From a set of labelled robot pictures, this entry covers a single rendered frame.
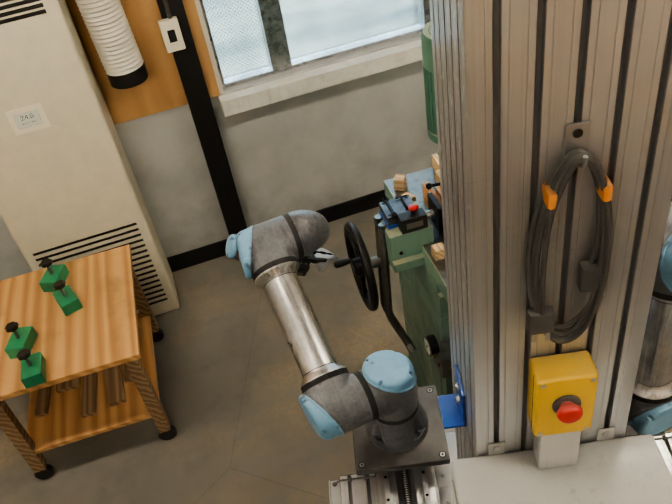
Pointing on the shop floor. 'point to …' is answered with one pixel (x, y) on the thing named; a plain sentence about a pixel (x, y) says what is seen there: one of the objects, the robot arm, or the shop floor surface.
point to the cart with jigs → (77, 354)
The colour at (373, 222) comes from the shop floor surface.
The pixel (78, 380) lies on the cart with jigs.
